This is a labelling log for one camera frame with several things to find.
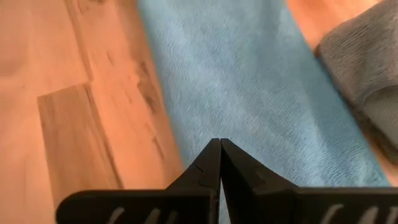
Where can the grey microfiber towel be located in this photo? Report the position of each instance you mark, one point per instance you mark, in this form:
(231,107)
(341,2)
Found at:
(367,62)

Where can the light blue microfiber towel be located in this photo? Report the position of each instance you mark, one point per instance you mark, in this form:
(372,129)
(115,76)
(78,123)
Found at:
(242,87)

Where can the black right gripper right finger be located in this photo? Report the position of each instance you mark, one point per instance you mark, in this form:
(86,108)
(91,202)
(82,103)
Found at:
(280,202)

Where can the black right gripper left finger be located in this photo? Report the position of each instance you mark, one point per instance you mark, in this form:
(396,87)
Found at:
(186,202)

